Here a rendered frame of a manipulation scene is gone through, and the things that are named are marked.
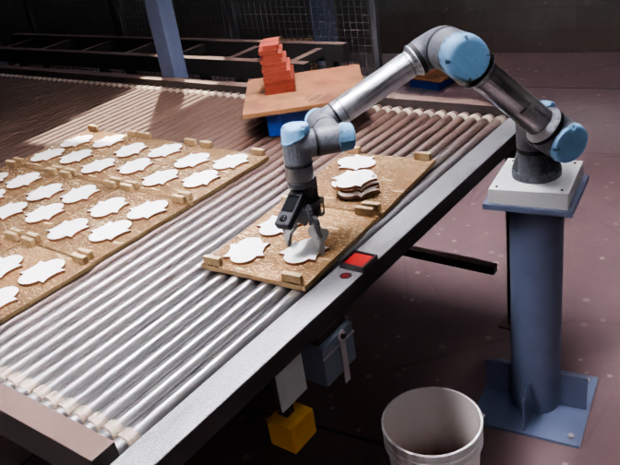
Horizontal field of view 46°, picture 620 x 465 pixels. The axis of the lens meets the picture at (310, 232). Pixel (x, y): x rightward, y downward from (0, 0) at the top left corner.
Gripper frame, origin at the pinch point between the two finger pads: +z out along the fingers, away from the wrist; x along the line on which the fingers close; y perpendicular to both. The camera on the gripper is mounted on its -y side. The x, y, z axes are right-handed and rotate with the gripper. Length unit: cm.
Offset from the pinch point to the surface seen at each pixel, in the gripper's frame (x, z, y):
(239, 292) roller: 7.8, 4.0, -20.1
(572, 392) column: -56, 82, 74
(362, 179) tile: 1.7, -6.9, 37.5
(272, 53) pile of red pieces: 72, -33, 94
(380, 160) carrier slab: 9, -3, 63
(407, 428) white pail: -19, 70, 19
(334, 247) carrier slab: -6.6, 0.3, 5.3
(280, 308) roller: -7.1, 4.2, -22.8
